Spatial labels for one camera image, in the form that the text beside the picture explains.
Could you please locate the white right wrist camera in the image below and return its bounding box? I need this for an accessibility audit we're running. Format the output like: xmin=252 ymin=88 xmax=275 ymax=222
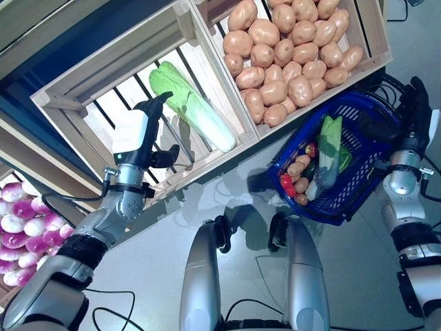
xmin=429 ymin=108 xmax=441 ymax=139

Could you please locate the wooden cabbage crate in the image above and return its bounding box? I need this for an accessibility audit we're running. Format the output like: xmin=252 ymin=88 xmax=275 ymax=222
xmin=30 ymin=0 xmax=261 ymax=201

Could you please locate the wooden turnip crate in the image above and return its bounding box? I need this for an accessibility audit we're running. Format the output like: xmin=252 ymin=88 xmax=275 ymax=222
xmin=0 ymin=168 xmax=80 ymax=304

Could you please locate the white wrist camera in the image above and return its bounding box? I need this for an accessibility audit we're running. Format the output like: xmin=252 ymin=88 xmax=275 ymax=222
xmin=112 ymin=109 xmax=150 ymax=154
xmin=429 ymin=108 xmax=441 ymax=139

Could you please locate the green napa cabbage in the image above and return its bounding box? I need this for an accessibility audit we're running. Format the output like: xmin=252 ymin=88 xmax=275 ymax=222
xmin=148 ymin=61 xmax=238 ymax=152
xmin=316 ymin=115 xmax=344 ymax=189
xmin=305 ymin=148 xmax=352 ymax=201

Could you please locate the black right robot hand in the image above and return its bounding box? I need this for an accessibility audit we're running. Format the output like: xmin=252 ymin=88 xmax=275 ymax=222
xmin=358 ymin=76 xmax=431 ymax=146

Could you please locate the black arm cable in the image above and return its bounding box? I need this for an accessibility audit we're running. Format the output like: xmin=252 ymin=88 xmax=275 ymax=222
xmin=40 ymin=167 xmax=139 ymax=331
xmin=418 ymin=165 xmax=441 ymax=208

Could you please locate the wooden potato crate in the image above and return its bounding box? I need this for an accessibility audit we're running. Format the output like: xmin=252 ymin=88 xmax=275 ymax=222
xmin=189 ymin=0 xmax=393 ymax=141

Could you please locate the wooden display shelf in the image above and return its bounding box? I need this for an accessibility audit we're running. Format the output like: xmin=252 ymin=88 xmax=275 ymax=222
xmin=0 ymin=0 xmax=393 ymax=214

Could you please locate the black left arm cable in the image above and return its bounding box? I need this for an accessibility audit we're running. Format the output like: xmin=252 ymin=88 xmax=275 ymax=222
xmin=40 ymin=167 xmax=139 ymax=331

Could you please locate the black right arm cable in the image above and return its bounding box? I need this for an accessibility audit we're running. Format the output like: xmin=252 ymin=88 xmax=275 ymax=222
xmin=418 ymin=165 xmax=441 ymax=208

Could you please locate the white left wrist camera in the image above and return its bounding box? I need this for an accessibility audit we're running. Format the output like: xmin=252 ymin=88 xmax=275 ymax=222
xmin=112 ymin=109 xmax=150 ymax=154

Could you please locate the blue plastic shopping basket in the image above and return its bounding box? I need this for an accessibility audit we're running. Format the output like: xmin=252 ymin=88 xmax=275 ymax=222
xmin=267 ymin=91 xmax=411 ymax=227

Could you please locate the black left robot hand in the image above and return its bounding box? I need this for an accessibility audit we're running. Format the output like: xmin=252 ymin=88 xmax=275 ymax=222
xmin=136 ymin=92 xmax=181 ymax=169

